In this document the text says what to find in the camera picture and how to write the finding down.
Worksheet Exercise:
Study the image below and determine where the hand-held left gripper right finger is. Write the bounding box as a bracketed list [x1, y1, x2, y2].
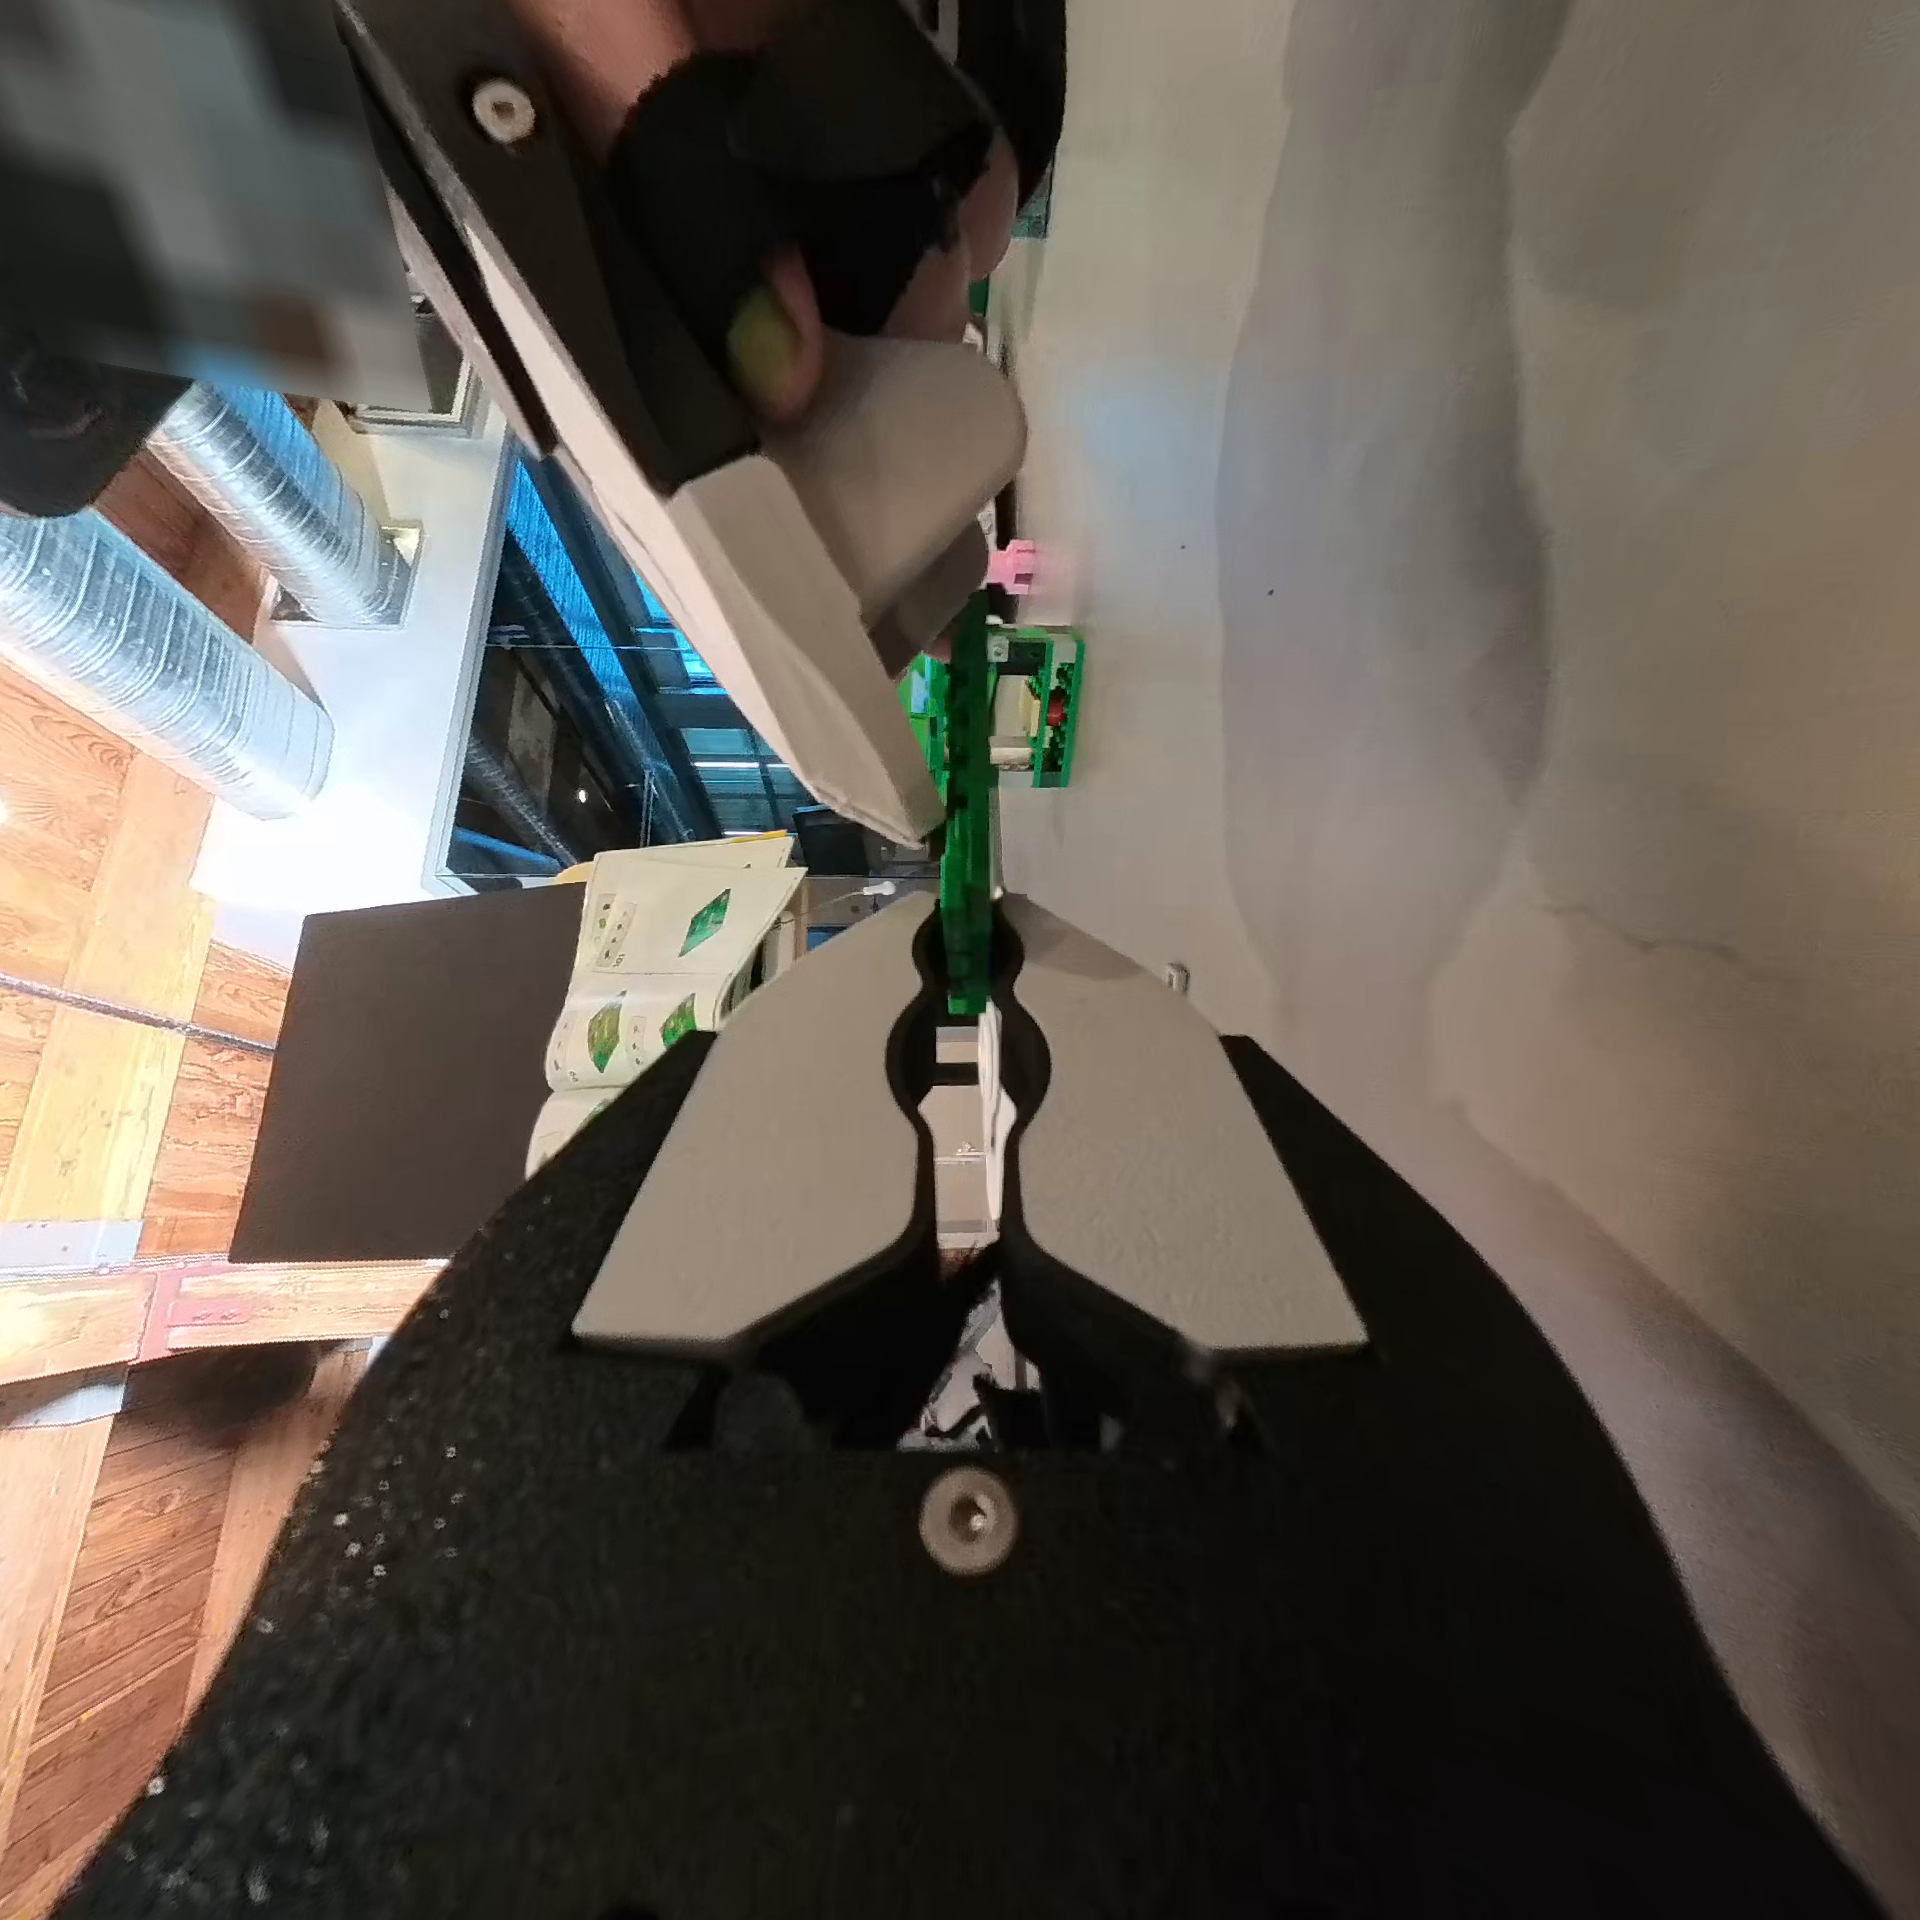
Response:
[998, 897, 1375, 1440]

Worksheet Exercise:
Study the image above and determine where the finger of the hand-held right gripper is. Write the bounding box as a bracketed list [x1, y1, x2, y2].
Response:
[451, 223, 953, 848]
[384, 200, 841, 826]

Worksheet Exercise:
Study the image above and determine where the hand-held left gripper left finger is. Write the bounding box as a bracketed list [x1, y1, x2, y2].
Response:
[569, 901, 944, 1440]

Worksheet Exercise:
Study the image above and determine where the green mosaic lego plate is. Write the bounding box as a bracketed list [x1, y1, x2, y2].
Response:
[921, 589, 1006, 1025]

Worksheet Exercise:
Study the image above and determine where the lego instruction booklet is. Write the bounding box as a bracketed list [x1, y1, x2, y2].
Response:
[527, 835, 814, 1183]

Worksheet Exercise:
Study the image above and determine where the partial lego build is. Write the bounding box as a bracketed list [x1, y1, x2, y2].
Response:
[987, 620, 1094, 794]

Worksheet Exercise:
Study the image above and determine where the person's right hand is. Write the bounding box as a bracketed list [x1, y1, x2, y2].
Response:
[569, 0, 1025, 425]

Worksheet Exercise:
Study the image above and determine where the large window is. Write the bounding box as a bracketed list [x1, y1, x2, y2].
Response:
[451, 451, 804, 880]

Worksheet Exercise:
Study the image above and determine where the dark panel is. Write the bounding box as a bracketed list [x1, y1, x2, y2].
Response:
[230, 883, 598, 1267]

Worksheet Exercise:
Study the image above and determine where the metal air duct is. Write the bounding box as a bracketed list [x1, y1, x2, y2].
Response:
[0, 504, 336, 823]
[146, 379, 416, 634]

